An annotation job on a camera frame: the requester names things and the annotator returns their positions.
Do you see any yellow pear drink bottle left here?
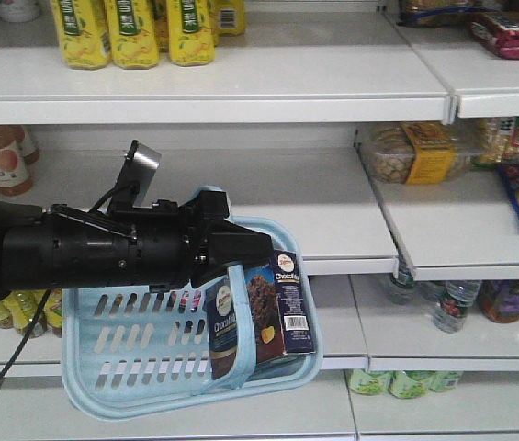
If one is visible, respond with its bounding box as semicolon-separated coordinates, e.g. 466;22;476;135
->
51;0;111;70

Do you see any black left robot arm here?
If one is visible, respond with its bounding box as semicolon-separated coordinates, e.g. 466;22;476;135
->
0;190;274;300

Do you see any chocolate cookie box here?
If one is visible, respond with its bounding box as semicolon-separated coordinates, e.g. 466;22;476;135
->
204;250;315;379

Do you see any red snack package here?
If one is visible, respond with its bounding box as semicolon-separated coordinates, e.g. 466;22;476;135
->
467;11;519;60

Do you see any white store shelving unit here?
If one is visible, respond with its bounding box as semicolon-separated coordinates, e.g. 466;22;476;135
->
0;0;519;441

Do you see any clear cookie pack yellow label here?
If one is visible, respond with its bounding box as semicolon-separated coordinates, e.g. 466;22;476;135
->
360;121;481;185

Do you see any light blue plastic basket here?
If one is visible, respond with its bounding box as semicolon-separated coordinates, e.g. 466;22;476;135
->
60;185;324;422

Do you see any yellow pear drink bottle middle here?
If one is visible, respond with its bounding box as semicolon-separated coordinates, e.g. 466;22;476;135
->
104;0;160;70

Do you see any yellow pear drink bottle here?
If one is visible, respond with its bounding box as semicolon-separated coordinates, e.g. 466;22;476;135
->
104;0;160;70
166;0;215;67
51;0;111;70

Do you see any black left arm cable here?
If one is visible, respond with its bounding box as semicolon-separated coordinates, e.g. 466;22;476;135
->
0;288;53;414

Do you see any yellow pear drink bottle right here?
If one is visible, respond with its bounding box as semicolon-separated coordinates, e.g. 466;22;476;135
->
166;0;215;67

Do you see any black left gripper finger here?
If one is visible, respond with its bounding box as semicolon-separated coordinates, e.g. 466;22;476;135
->
190;230;274;288
210;220;254;234

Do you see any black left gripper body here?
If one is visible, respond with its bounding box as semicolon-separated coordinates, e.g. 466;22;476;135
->
132;190;230;289

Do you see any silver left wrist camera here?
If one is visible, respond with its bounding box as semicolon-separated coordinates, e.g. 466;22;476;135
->
119;140;162;206

